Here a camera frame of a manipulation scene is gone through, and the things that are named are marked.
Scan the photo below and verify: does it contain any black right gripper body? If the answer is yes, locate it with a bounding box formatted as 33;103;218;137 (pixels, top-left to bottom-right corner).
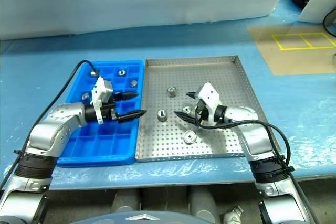
194;99;210;125

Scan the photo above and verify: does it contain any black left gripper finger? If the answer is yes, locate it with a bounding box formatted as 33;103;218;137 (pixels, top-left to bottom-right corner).
117;110;148;124
112;91;140;102

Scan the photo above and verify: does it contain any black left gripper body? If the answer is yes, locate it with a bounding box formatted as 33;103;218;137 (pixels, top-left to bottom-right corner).
101;93;120;123

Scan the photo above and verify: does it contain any blue compartment tray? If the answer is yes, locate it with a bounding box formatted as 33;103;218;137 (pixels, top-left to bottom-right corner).
56;60;146;167

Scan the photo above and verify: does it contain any perforated metal tray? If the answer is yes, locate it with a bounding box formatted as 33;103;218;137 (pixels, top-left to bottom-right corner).
134;55;279;163

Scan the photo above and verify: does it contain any grey rounded cylinder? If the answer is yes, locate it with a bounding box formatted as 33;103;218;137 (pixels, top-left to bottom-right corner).
188;187;218;217
111;189;141;213

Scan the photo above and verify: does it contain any blue plastic table cover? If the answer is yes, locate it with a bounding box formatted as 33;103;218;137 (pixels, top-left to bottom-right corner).
0;0;336;190

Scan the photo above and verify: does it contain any grey robot torso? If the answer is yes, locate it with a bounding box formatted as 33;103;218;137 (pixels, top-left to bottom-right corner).
72;210;208;224

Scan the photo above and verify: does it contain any small metal connector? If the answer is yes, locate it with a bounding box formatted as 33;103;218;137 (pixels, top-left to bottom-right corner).
223;204;245;224

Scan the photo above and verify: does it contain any brown cardboard mat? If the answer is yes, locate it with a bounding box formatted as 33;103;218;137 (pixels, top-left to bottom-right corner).
248;26;336;77

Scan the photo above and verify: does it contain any yellow tape grid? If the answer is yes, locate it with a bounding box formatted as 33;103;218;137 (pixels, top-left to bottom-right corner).
271;32;336;51

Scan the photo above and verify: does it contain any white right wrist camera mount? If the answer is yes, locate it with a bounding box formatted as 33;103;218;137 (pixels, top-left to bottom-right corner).
195;82;223;126

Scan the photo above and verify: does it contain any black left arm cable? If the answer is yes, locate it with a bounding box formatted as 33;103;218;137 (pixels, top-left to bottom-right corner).
0;60;102;190

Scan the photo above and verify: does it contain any black looped cable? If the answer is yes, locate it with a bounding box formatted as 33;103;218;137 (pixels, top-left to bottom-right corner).
322;7;336;36

